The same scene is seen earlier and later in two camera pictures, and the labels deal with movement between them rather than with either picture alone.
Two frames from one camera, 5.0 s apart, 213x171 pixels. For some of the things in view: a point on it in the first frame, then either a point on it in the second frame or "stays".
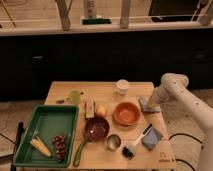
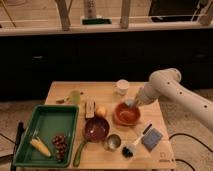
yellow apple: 101,110 stays
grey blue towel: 149,104 -> 129,102
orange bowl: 127,114 stays
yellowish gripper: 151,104 -> 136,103
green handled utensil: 76,161 stays
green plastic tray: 48,138 stays
